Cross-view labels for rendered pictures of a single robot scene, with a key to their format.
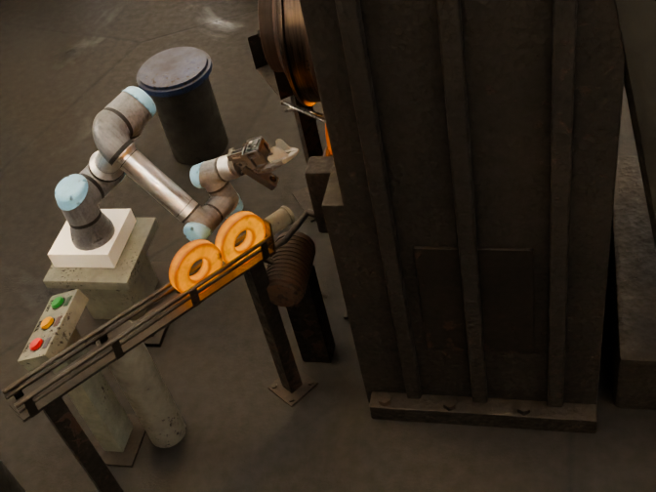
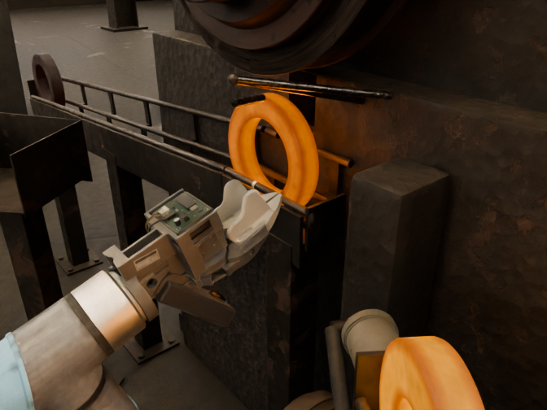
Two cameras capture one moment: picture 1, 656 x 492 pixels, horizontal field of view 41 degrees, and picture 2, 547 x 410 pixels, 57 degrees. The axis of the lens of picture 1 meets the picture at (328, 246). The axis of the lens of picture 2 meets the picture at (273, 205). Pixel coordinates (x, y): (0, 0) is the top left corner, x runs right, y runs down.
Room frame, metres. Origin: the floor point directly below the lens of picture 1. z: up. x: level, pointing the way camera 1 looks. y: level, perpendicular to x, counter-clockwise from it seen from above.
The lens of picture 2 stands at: (1.74, 0.51, 1.04)
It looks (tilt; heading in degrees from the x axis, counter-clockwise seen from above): 27 degrees down; 300
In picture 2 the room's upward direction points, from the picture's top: straight up
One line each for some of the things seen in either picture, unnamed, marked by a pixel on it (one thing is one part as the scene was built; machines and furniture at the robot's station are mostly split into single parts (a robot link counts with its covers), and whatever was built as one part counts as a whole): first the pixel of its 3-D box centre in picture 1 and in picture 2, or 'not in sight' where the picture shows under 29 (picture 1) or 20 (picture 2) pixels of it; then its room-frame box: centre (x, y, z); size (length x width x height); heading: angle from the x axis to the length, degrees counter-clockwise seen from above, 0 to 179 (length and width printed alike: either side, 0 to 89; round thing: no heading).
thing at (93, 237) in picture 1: (88, 225); not in sight; (2.34, 0.79, 0.41); 0.15 x 0.15 x 0.10
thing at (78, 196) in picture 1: (77, 198); not in sight; (2.35, 0.78, 0.53); 0.13 x 0.12 x 0.14; 141
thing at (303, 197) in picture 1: (306, 125); (31, 283); (2.68, -0.03, 0.36); 0.26 x 0.20 x 0.72; 15
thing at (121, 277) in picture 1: (102, 252); not in sight; (2.34, 0.79, 0.28); 0.32 x 0.32 x 0.04; 70
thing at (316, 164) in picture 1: (331, 195); (392, 257); (1.88, -0.04, 0.68); 0.11 x 0.08 x 0.24; 70
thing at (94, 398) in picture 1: (85, 385); not in sight; (1.73, 0.81, 0.31); 0.24 x 0.16 x 0.62; 160
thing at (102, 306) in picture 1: (116, 280); not in sight; (2.34, 0.79, 0.13); 0.40 x 0.40 x 0.26; 70
